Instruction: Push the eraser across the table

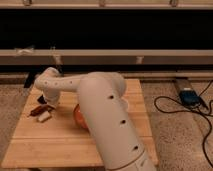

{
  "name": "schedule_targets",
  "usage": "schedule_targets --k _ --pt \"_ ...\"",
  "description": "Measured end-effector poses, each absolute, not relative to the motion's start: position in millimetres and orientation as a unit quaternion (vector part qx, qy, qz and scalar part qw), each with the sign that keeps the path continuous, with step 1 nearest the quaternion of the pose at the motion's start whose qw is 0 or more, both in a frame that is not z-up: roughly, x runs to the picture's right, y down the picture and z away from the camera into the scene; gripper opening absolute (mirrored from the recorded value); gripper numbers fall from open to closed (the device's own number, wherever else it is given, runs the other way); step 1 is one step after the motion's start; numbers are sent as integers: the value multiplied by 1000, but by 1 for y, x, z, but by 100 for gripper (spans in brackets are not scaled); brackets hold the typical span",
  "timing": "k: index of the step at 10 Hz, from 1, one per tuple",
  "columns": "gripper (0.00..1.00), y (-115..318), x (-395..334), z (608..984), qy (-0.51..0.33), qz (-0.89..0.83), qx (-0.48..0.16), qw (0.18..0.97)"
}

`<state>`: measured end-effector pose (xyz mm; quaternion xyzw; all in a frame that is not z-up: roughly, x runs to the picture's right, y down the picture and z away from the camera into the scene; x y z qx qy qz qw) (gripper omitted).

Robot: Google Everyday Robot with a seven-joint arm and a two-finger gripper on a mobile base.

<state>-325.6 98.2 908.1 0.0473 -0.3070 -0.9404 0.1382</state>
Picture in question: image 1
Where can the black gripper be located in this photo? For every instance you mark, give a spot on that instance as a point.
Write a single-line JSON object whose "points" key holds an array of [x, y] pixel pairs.
{"points": [[42, 108]]}

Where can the white eraser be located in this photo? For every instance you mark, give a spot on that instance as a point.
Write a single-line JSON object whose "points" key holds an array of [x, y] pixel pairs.
{"points": [[44, 117]]}

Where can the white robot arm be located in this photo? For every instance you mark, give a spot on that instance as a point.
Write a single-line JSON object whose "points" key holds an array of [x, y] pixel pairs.
{"points": [[100, 97]]}

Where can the orange round object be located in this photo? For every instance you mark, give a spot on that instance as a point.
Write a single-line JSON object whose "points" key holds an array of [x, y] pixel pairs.
{"points": [[78, 117]]}

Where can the wooden table board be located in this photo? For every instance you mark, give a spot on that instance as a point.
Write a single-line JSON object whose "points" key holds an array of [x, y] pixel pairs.
{"points": [[58, 142]]}

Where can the blue power adapter box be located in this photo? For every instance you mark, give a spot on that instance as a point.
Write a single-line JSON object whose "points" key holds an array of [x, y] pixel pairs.
{"points": [[189, 98]]}

